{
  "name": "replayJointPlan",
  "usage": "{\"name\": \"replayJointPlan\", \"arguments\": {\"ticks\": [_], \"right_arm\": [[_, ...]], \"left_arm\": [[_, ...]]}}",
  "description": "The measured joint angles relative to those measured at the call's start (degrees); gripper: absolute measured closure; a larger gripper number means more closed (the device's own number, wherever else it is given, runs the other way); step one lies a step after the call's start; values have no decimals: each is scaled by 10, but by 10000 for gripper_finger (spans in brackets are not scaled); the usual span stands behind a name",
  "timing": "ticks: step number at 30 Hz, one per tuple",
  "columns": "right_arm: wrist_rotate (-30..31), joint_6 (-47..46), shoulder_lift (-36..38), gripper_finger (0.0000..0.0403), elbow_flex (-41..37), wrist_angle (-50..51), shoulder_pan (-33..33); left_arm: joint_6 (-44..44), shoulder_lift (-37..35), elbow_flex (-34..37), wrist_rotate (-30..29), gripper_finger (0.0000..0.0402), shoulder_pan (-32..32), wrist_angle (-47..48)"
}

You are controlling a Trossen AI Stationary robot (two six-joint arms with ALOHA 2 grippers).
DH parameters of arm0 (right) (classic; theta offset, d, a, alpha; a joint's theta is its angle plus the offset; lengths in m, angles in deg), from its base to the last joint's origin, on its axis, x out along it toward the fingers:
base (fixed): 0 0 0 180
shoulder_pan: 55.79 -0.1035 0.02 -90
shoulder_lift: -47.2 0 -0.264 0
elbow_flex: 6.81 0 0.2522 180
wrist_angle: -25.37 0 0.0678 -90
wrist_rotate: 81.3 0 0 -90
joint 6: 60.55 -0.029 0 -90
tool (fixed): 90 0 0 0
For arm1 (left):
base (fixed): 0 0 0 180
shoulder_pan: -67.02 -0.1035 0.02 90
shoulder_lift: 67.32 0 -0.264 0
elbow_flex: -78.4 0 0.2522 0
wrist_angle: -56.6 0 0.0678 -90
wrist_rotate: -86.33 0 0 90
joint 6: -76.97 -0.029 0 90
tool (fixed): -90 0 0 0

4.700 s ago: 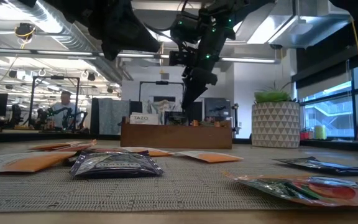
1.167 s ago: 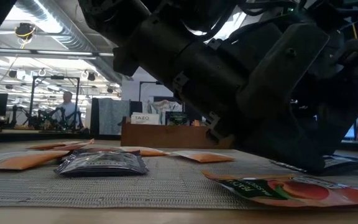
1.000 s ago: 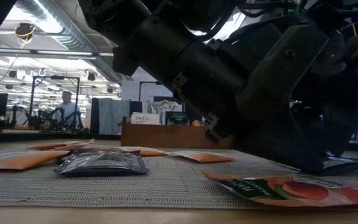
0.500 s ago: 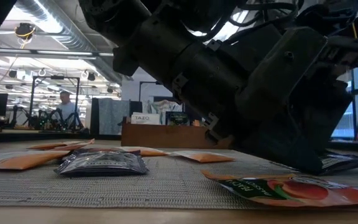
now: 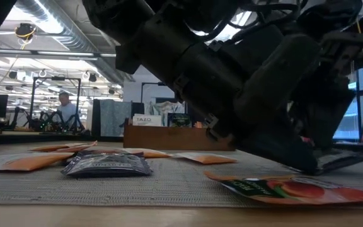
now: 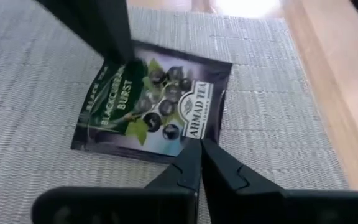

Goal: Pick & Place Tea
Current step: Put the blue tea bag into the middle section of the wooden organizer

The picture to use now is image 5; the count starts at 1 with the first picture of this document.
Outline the yellow cable coil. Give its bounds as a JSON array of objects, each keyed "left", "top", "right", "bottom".
[{"left": 13, "top": 22, "right": 38, "bottom": 50}]

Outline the white hanging cloth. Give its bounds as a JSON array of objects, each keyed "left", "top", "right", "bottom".
[{"left": 146, "top": 100, "right": 187, "bottom": 118}]

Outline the wooden tea organizer box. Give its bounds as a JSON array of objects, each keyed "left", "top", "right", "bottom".
[{"left": 123, "top": 118, "right": 236, "bottom": 152}]

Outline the person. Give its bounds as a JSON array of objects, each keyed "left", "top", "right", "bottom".
[{"left": 56, "top": 91, "right": 82, "bottom": 132}]

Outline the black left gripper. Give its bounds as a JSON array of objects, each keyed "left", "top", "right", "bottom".
[{"left": 233, "top": 31, "right": 363, "bottom": 175}]

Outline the long ceiling light bar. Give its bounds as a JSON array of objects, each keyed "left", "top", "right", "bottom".
[{"left": 0, "top": 47, "right": 118, "bottom": 61}]

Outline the grey woven placemat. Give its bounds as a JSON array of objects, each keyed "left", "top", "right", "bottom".
[{"left": 0, "top": 143, "right": 363, "bottom": 209}]

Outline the grey office partition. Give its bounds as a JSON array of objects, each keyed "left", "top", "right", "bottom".
[{"left": 99, "top": 98, "right": 132, "bottom": 137}]

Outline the black background station frame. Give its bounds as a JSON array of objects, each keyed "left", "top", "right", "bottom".
[
  {"left": 141, "top": 81, "right": 170, "bottom": 105},
  {"left": 29, "top": 76, "right": 83, "bottom": 132}
]

